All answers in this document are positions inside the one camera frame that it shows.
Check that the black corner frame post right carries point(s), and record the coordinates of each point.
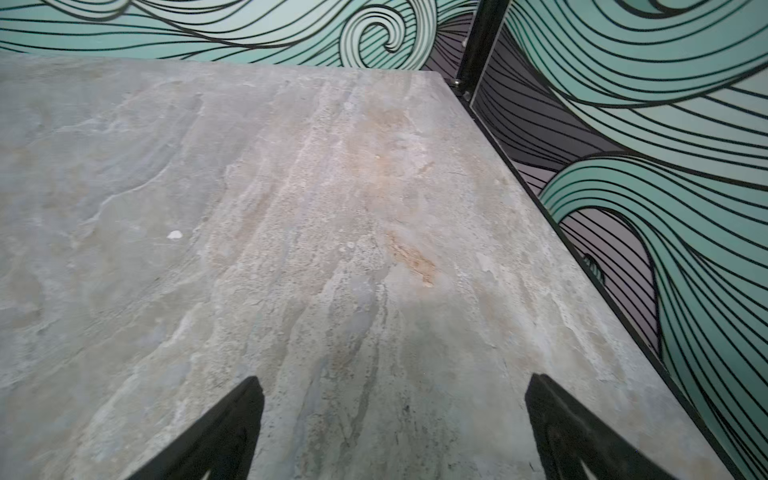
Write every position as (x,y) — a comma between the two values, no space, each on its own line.
(481,39)

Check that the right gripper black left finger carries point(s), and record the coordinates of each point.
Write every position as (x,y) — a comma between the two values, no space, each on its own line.
(219,445)

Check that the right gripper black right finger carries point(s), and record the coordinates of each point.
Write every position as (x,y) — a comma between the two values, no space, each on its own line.
(573,443)

